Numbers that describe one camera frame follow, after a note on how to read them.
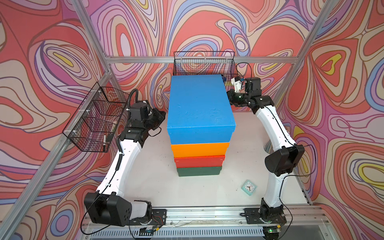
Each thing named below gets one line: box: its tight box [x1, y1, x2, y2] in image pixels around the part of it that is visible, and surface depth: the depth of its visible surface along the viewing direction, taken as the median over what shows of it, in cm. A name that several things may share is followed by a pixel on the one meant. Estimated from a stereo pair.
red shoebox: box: [174, 155, 226, 169], surface depth 75 cm
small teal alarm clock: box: [241, 179, 258, 196], surface depth 82 cm
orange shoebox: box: [170, 142, 230, 158], surface depth 68 cm
